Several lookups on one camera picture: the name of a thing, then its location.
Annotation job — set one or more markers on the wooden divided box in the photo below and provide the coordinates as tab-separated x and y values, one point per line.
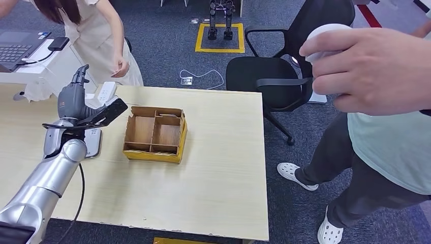
144	129

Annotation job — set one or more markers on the operator's left white shoe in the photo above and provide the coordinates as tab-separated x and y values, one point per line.
328	232

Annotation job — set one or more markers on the metal floor socket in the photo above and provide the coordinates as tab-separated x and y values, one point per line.
187	81

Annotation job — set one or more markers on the operator's white shoe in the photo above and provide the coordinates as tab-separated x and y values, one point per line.
328	232
291	171

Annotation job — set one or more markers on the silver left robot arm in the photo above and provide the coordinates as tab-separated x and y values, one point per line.
50	175

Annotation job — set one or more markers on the white handheld controller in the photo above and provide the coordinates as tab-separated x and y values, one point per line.
323	30

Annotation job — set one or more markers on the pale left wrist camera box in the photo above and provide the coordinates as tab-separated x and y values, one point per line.
111	101

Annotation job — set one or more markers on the white desk shelf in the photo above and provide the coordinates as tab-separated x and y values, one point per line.
62	59

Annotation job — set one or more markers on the grey round disc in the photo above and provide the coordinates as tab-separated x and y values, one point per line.
19	96

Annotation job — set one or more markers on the operator person's right forearm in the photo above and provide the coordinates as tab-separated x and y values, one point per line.
422	31

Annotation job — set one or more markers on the dark grey laptop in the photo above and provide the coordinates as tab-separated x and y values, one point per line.
13	50

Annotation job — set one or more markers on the operator's right white shoe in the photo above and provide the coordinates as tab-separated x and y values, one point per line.
291	171

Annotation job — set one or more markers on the guest person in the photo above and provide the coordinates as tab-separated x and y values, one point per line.
91	30

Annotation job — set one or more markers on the white charger plug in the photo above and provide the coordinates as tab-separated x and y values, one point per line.
90	96

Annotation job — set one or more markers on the guest person's left hand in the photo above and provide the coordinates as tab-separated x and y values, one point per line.
122	67

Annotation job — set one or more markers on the operator person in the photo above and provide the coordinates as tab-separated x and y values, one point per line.
387	144

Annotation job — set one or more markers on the yellow floor tape marker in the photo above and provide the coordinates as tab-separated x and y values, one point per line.
220	51
175	241

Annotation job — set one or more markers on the guest person's left forearm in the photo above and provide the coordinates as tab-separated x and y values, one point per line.
116	40

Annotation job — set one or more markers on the white power strip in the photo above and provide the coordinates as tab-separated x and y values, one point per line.
106	88

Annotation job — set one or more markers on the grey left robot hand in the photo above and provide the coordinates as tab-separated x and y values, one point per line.
70	101

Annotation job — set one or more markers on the red floor tape line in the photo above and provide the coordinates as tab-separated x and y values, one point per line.
368	17

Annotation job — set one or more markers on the operator person's left hand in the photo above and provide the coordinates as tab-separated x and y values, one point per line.
370	74

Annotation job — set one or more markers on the black office chair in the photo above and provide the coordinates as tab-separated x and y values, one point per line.
262	77

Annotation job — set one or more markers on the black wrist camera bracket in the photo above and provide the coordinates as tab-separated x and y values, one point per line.
107	114

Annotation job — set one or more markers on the crumpled clear plastic bag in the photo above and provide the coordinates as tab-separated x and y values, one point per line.
37	92

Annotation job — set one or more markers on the gold room key card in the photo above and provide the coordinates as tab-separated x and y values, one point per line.
168	116

